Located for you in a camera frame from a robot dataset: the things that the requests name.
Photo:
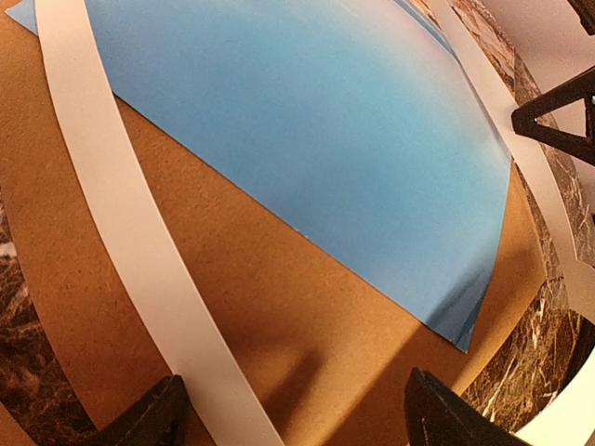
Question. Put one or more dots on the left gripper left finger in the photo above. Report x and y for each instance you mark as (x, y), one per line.
(159, 417)

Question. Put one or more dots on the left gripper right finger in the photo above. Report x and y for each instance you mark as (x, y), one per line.
(435, 415)

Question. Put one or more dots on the brown backing board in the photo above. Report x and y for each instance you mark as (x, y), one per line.
(327, 354)

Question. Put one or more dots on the white mat board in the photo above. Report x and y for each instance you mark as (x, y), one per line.
(139, 209)

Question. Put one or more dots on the blue landscape photo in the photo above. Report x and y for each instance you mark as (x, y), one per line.
(302, 139)

